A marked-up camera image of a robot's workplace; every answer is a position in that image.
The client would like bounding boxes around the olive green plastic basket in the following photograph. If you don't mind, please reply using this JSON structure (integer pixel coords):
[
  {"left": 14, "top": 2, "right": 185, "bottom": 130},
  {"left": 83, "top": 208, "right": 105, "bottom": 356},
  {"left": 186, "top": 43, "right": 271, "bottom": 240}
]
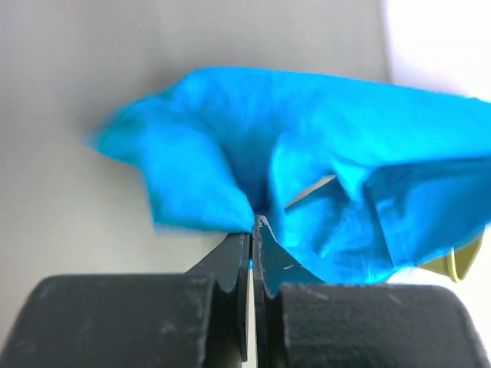
[{"left": 420, "top": 233, "right": 483, "bottom": 283}]

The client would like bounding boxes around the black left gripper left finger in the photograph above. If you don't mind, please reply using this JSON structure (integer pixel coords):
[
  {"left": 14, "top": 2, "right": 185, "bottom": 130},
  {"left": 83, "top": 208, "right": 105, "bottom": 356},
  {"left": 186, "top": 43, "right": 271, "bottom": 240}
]
[{"left": 1, "top": 234, "right": 252, "bottom": 368}]

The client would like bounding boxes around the blue t shirt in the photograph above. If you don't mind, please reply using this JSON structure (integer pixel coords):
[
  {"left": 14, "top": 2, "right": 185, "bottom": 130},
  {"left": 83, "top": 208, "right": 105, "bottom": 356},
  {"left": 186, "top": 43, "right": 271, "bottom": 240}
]
[{"left": 89, "top": 67, "right": 490, "bottom": 284}]

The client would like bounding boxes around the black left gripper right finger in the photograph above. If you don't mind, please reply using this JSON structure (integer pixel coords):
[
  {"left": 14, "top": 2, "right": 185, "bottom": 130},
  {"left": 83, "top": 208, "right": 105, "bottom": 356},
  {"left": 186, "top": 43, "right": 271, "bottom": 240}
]
[{"left": 252, "top": 216, "right": 490, "bottom": 368}]

